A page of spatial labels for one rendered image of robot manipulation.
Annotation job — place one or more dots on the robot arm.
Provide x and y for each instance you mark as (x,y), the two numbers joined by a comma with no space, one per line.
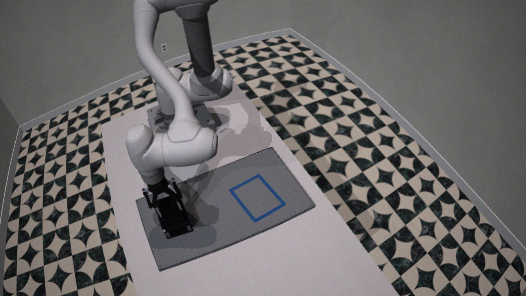
(186,143)

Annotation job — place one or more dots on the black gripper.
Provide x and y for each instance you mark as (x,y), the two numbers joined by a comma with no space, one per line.
(159,188)

